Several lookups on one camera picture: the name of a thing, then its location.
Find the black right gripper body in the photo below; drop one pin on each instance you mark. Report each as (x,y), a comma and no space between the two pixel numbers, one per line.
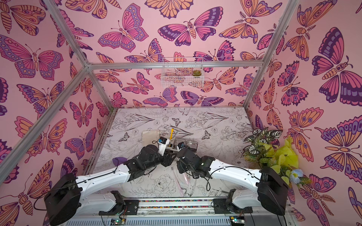
(181,155)

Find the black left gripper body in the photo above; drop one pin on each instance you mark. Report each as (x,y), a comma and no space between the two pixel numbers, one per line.
(165,160)

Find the pink toothbrush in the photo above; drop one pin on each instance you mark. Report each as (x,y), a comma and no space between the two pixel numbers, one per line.
(177,182)

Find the yellow toothbrush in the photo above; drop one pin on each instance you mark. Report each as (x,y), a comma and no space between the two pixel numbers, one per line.
(171,134)

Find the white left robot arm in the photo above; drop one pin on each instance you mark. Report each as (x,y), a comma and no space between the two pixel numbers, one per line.
(71,195)

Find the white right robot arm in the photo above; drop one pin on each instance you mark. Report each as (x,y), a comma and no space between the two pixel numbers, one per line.
(265,187)

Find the cream toothbrush holder caddy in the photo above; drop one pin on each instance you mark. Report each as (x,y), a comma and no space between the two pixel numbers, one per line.
(176,144)

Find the clear right plastic cup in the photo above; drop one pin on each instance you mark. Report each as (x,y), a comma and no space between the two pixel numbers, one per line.
(193,145)

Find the beige cloth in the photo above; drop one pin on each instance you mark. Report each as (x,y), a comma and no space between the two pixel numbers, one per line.
(148,137)

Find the purple silicone object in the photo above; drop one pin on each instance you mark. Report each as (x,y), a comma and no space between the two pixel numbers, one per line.
(119,161)

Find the artificial potted plant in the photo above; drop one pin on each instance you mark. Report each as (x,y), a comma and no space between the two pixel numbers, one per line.
(264,149)

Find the small green succulent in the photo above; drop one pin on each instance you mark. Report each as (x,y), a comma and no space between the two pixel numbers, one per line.
(197,73)

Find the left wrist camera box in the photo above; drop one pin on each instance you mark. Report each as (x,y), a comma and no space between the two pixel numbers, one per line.
(162,145)

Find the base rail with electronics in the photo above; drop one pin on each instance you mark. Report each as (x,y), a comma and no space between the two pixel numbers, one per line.
(202,211)

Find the white wire wall basket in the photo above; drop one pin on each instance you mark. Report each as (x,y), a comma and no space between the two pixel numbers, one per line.
(177,71)

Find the aluminium frame corner post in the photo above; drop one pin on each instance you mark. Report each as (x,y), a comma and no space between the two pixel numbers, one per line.
(281,28)

